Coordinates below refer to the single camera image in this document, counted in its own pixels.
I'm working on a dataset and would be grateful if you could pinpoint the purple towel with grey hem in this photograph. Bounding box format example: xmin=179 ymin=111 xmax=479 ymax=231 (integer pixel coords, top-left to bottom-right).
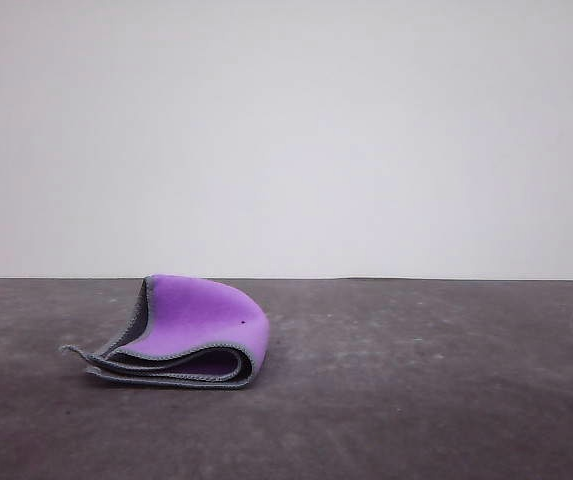
xmin=58 ymin=272 xmax=272 ymax=392

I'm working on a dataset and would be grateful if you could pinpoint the grey table cloth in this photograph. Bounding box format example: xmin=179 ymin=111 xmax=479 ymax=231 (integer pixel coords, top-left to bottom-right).
xmin=0 ymin=276 xmax=573 ymax=480

